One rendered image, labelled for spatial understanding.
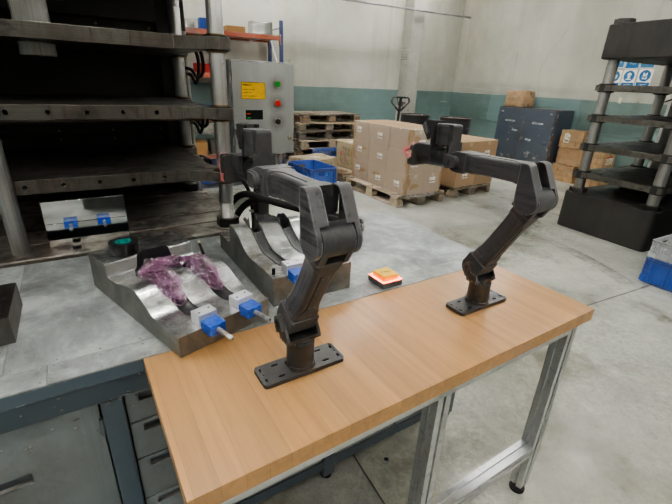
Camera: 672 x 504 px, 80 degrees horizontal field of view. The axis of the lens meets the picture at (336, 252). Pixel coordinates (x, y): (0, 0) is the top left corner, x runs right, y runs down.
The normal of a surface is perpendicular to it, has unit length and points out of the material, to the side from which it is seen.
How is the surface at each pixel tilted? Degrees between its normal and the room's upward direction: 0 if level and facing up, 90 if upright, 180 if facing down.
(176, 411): 0
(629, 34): 90
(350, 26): 90
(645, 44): 90
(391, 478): 0
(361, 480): 0
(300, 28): 90
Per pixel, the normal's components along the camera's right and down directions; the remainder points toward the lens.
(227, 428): 0.04, -0.92
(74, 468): 0.52, 0.35
